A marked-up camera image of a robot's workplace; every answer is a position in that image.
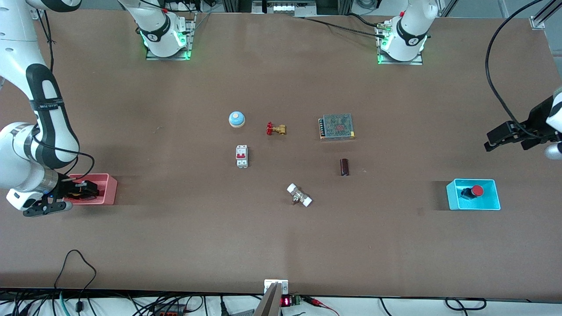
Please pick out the blue call bell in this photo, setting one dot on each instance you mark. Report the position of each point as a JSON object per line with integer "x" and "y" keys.
{"x": 236, "y": 119}

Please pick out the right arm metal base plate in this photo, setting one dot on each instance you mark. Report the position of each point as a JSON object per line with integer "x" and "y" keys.
{"x": 189, "y": 39}

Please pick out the metal fitting white ends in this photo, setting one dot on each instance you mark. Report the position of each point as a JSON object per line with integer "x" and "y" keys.
{"x": 299, "y": 195}

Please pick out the cyan plastic box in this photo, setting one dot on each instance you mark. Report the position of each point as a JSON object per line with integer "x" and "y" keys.
{"x": 491, "y": 204}

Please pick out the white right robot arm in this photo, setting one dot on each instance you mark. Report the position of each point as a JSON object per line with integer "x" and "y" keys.
{"x": 17, "y": 166}

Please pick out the metal mesh power supply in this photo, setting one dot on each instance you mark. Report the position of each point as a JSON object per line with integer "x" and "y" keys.
{"x": 338, "y": 127}

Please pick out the metal rack device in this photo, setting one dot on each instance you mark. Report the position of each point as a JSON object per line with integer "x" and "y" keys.
{"x": 285, "y": 8}

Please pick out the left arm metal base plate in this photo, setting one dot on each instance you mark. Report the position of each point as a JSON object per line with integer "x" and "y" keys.
{"x": 417, "y": 62}

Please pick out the dark brown cylinder capacitor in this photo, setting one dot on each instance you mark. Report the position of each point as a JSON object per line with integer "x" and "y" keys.
{"x": 344, "y": 167}

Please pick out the red push button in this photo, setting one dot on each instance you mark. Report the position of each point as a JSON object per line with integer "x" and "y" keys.
{"x": 477, "y": 190}

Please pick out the aluminium frame profile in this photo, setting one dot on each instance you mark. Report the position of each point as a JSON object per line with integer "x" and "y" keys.
{"x": 536, "y": 22}

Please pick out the pink plastic box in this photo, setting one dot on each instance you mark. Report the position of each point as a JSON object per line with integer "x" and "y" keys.
{"x": 107, "y": 193}

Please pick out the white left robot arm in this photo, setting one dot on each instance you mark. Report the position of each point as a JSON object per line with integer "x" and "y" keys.
{"x": 406, "y": 39}

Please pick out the white circuit breaker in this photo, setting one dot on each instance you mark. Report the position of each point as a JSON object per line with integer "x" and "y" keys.
{"x": 242, "y": 156}

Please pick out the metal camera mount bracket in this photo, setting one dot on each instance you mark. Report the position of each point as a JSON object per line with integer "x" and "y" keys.
{"x": 272, "y": 303}

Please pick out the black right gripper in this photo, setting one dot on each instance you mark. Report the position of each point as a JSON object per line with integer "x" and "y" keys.
{"x": 70, "y": 188}

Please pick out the red digit display module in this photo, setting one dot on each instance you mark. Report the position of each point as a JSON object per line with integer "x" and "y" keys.
{"x": 285, "y": 301}

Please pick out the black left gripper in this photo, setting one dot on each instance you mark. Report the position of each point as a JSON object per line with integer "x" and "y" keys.
{"x": 536, "y": 119}

